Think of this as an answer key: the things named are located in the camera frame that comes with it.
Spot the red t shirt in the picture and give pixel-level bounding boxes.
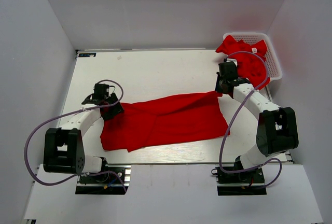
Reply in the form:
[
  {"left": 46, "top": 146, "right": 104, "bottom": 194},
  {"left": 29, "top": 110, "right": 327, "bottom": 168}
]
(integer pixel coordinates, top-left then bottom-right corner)
[{"left": 100, "top": 91, "right": 228, "bottom": 152}]

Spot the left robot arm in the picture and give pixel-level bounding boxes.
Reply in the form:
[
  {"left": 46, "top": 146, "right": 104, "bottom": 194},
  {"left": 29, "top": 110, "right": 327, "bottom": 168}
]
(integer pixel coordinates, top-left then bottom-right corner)
[{"left": 43, "top": 83, "right": 124, "bottom": 182}]

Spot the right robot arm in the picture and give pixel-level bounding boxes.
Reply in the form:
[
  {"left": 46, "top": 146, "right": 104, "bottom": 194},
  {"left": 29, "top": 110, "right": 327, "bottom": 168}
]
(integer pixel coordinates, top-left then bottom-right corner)
[{"left": 215, "top": 61, "right": 299, "bottom": 182}]

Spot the red t shirts pile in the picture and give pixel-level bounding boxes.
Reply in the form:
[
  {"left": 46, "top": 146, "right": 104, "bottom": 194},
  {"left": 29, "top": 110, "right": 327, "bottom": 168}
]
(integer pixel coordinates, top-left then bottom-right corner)
[{"left": 215, "top": 35, "right": 267, "bottom": 87}]

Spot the blue table label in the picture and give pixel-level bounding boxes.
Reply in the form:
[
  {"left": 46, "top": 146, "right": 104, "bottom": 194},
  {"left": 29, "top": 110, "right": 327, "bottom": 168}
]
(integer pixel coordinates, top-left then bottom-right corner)
[{"left": 78, "top": 53, "right": 96, "bottom": 58}]

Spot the white plastic basket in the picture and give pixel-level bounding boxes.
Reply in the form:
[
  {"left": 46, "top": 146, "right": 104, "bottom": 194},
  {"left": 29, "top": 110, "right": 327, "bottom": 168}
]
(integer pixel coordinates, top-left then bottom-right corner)
[{"left": 223, "top": 32, "right": 283, "bottom": 81}]

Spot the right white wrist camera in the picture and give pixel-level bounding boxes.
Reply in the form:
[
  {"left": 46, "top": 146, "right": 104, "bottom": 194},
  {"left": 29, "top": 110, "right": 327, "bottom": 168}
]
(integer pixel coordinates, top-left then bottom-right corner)
[{"left": 227, "top": 58, "right": 238, "bottom": 66}]

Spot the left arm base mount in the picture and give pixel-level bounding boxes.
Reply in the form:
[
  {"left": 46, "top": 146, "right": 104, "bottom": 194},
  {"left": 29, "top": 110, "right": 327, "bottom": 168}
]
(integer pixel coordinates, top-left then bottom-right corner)
[{"left": 75, "top": 164, "right": 131, "bottom": 195}]

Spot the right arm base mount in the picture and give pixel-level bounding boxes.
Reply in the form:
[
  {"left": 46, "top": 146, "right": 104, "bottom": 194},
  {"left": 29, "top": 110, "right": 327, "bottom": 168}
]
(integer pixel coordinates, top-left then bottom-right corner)
[{"left": 211, "top": 167, "right": 267, "bottom": 196}]

